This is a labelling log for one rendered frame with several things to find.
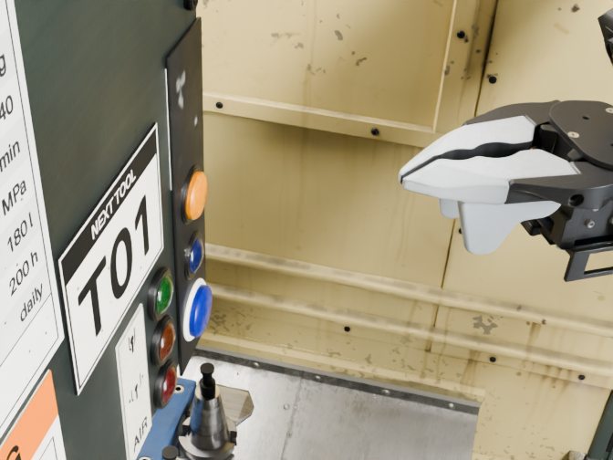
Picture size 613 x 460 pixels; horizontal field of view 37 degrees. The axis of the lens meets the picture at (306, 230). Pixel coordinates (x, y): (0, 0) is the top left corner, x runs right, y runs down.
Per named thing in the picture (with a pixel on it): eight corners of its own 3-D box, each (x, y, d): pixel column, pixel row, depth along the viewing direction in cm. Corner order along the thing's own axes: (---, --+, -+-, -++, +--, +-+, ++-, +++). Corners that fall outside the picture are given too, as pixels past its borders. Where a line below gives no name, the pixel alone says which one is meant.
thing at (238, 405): (258, 396, 105) (259, 391, 105) (246, 431, 101) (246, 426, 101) (201, 383, 106) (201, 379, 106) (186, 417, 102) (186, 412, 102)
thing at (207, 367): (201, 384, 95) (200, 360, 93) (217, 386, 95) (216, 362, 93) (197, 396, 94) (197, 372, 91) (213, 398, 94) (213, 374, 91)
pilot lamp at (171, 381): (180, 384, 50) (179, 356, 49) (166, 414, 48) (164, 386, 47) (169, 382, 50) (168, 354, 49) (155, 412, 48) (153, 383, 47)
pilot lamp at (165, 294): (176, 297, 46) (174, 264, 45) (161, 327, 44) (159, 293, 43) (164, 295, 46) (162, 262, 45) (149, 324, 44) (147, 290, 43)
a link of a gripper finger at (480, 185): (411, 281, 50) (558, 256, 53) (426, 193, 47) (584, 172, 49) (391, 246, 53) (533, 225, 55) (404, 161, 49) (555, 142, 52)
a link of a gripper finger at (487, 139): (391, 246, 53) (533, 225, 55) (404, 161, 49) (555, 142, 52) (373, 214, 55) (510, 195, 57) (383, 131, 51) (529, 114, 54)
